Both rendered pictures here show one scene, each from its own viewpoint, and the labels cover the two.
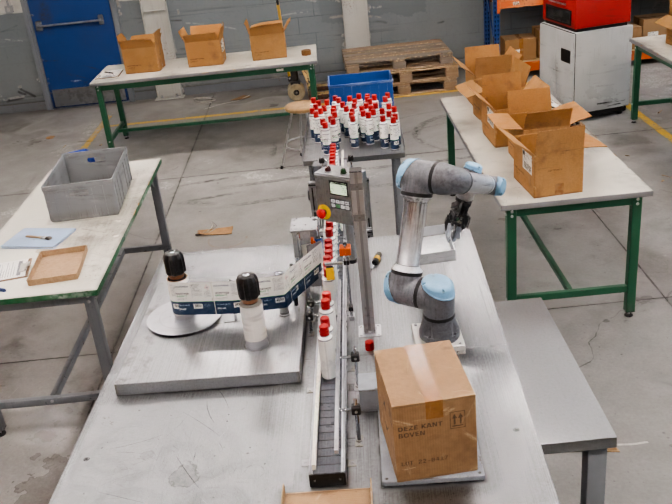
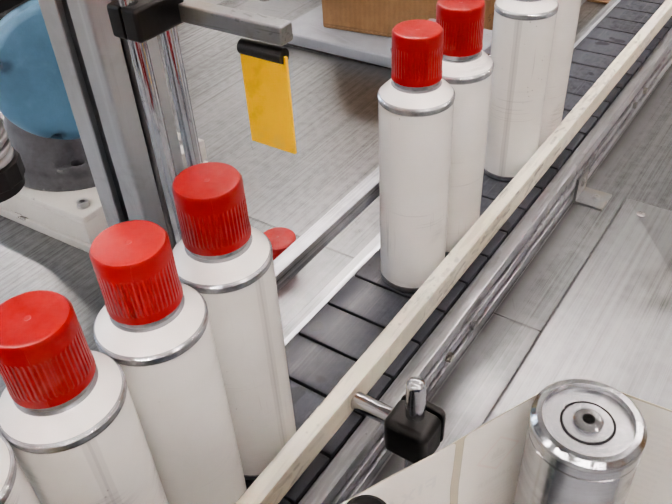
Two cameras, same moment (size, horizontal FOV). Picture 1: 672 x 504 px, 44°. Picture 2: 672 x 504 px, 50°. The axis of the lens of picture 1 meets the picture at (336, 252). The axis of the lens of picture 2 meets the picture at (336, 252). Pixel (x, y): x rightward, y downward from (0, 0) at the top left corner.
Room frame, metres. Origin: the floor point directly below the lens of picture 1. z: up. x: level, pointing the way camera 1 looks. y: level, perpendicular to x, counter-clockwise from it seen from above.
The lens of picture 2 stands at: (3.07, 0.25, 1.27)
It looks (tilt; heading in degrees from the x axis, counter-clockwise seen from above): 39 degrees down; 213
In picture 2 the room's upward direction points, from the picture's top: 4 degrees counter-clockwise
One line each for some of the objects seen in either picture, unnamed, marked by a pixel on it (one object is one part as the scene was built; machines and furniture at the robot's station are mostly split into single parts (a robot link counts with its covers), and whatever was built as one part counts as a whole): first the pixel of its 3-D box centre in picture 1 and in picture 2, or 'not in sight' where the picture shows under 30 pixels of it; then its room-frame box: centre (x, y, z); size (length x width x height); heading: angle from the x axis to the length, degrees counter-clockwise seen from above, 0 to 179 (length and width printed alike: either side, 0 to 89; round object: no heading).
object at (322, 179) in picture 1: (341, 195); not in sight; (2.85, -0.04, 1.38); 0.17 x 0.10 x 0.19; 52
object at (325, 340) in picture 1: (326, 351); (544, 45); (2.42, 0.07, 0.98); 0.05 x 0.05 x 0.20
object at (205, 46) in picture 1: (204, 44); not in sight; (8.36, 1.08, 0.96); 0.43 x 0.42 x 0.37; 87
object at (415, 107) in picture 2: (328, 316); (414, 165); (2.66, 0.05, 0.98); 0.05 x 0.05 x 0.20
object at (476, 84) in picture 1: (492, 92); not in sight; (5.53, -1.17, 0.97); 0.44 x 0.38 x 0.37; 94
